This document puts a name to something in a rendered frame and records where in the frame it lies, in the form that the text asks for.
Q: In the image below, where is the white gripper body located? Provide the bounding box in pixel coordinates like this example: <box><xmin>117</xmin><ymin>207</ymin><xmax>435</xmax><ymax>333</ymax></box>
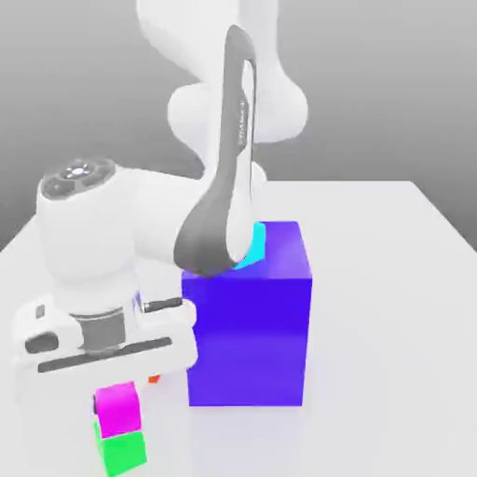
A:
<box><xmin>13</xmin><ymin>300</ymin><xmax>199</xmax><ymax>406</ymax></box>

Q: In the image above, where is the small magenta cube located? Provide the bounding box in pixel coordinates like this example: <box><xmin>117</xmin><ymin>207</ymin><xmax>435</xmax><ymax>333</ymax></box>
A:
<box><xmin>93</xmin><ymin>381</ymin><xmax>143</xmax><ymax>440</ymax></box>

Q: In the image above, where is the small green cube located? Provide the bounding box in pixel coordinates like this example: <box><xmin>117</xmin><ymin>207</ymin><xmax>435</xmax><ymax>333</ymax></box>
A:
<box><xmin>91</xmin><ymin>419</ymin><xmax>148</xmax><ymax>477</ymax></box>

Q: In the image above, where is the small cyan cube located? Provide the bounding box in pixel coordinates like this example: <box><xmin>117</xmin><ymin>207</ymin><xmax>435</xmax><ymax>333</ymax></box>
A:
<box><xmin>233</xmin><ymin>221</ymin><xmax>266</xmax><ymax>270</ymax></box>

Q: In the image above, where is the large blue box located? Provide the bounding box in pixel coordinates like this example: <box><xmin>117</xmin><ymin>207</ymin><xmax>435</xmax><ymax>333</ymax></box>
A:
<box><xmin>181</xmin><ymin>221</ymin><xmax>313</xmax><ymax>408</ymax></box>

